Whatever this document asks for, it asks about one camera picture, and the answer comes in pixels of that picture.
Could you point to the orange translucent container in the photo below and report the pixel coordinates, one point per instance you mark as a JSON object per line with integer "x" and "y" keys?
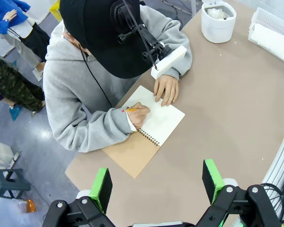
{"x": 28, "y": 206}

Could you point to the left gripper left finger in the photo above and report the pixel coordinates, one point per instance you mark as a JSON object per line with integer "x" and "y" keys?
{"x": 101, "y": 189}

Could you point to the white ribbed base cover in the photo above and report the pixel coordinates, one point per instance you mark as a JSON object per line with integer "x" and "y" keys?
{"x": 281, "y": 160}

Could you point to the white storage box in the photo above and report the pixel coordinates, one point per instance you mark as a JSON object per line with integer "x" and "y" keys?
{"x": 0, "y": 151}

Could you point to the grey plastic stool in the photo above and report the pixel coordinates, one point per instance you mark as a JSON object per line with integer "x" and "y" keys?
{"x": 14, "y": 184}

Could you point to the person's left hand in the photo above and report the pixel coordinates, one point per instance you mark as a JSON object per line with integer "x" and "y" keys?
{"x": 166, "y": 89}

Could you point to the orange pencil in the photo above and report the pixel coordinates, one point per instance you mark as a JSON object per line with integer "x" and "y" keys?
{"x": 132, "y": 109}

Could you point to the mannequin in white cardigan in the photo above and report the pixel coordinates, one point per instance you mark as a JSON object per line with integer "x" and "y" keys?
{"x": 14, "y": 85}

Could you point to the black cap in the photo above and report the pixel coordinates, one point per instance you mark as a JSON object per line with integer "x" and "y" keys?
{"x": 97, "y": 35}

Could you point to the spiral notebook with kraft cover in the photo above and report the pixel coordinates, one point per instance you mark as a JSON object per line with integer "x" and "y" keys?
{"x": 161, "y": 123}

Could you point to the white perforated plastic basket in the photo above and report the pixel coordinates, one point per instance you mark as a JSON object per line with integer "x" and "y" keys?
{"x": 269, "y": 17}

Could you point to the person's left forearm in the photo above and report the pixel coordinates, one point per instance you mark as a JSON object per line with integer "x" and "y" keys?
{"x": 188, "y": 63}

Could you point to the mannequin in blue shirt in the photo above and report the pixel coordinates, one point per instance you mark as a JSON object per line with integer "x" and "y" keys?
{"x": 0, "y": 14}

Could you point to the person's right hand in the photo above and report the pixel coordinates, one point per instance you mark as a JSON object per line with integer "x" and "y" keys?
{"x": 138, "y": 116}

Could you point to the person's right forearm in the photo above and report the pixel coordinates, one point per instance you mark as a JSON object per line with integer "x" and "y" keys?
{"x": 109, "y": 125}

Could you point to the white trash bin with lid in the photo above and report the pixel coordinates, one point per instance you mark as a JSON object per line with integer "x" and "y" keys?
{"x": 217, "y": 30}

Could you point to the head-mounted camera with white box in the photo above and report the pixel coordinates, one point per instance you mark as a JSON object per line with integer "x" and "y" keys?
{"x": 168, "y": 62}

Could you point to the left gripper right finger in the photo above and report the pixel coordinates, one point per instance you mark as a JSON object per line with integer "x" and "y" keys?
{"x": 210, "y": 179}

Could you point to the person in grey hoodie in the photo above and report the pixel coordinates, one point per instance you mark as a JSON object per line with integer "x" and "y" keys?
{"x": 68, "y": 82}

